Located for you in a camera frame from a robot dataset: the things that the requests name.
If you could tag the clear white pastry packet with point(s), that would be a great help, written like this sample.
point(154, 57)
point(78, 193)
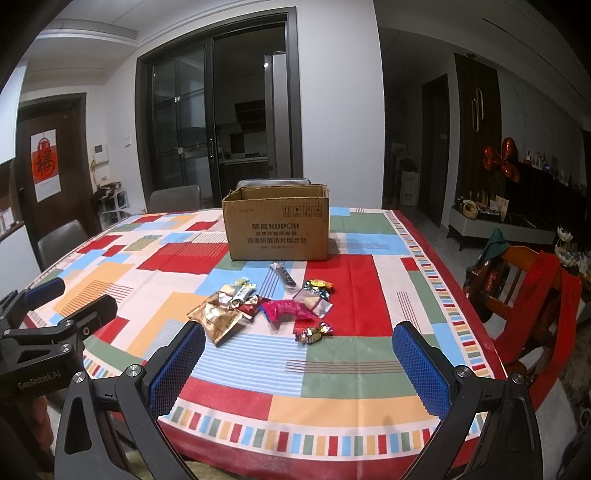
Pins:
point(317, 305)

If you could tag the red wooden chair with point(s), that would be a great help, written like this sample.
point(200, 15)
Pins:
point(538, 299)

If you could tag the glass sliding door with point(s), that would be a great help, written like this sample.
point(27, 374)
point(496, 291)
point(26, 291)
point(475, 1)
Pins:
point(220, 105)

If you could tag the green candy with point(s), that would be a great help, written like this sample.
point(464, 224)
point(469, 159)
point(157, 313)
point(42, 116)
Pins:
point(243, 289)

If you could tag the grey chair at left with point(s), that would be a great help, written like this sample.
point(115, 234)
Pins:
point(59, 242)

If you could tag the blue foil candy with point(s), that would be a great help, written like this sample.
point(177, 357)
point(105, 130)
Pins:
point(321, 292)

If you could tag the brown cardboard box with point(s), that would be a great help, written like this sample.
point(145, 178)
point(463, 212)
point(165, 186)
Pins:
point(266, 223)

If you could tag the colourful patchwork tablecloth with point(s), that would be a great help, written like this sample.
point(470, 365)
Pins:
point(259, 403)

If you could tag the red foil candy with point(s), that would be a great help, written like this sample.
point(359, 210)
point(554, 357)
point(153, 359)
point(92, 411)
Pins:
point(251, 306)

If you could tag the grey chair near door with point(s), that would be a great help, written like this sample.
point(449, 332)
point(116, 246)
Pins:
point(175, 199)

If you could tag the pink snack packet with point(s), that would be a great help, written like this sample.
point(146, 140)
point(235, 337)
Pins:
point(276, 311)

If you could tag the red fu character poster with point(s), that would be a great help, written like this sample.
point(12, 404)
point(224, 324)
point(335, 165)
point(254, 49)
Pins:
point(45, 165)

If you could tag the red balloon decoration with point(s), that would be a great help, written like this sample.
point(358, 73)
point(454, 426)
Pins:
point(504, 160)

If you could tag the white shoe rack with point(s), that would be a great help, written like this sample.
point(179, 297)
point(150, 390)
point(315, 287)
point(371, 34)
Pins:
point(110, 203)

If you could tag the white wall intercom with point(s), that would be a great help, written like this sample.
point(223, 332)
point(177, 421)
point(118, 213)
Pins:
point(100, 154)

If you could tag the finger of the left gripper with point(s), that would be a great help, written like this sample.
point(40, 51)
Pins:
point(87, 320)
point(16, 304)

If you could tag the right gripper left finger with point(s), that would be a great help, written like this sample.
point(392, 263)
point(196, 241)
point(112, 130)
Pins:
point(87, 445)

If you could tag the gold snack packet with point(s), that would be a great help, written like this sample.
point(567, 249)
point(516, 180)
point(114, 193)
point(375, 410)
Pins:
point(217, 318)

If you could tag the grey chair behind box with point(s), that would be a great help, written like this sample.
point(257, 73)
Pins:
point(271, 182)

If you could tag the dark haw roll snack bar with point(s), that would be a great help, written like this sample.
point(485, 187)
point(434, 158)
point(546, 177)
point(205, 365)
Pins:
point(284, 275)

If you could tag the yellow snack packet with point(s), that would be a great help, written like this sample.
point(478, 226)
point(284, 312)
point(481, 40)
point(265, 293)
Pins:
point(319, 284)

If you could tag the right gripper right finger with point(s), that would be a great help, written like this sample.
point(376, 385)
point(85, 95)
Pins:
point(509, 446)

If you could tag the white low cabinet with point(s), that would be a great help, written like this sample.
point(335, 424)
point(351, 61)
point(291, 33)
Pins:
point(472, 232)

